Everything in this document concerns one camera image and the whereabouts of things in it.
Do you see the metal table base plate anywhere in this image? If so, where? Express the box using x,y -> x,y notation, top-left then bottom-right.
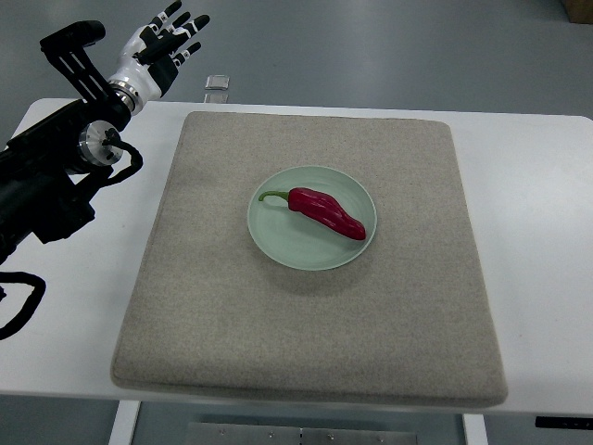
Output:
184,423 -> 418,445

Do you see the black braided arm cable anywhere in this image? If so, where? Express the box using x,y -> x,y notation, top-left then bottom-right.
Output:
0,271 -> 47,341

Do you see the pale green round plate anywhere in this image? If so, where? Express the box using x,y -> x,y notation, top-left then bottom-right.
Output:
247,166 -> 377,271

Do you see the black table control panel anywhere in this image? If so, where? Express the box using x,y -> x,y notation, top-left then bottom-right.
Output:
535,416 -> 593,430

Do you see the beige felt mat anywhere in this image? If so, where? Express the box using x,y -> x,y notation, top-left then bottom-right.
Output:
111,111 -> 508,408

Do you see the red pepper with green stem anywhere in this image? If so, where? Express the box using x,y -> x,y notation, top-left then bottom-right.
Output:
258,187 -> 367,241

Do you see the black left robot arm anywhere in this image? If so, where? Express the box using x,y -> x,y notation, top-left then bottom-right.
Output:
1,20 -> 143,260

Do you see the white table leg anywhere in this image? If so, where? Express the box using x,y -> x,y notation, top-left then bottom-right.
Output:
462,413 -> 488,445
107,400 -> 141,445

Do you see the white left table leg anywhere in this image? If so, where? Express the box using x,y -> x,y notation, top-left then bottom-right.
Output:
107,400 -> 141,445

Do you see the white right table leg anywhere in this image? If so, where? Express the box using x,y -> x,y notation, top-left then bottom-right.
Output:
462,413 -> 488,445

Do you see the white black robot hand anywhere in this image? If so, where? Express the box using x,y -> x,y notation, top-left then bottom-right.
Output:
108,1 -> 210,110

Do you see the cardboard box corner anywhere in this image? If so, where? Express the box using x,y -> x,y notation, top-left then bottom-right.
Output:
561,0 -> 593,24

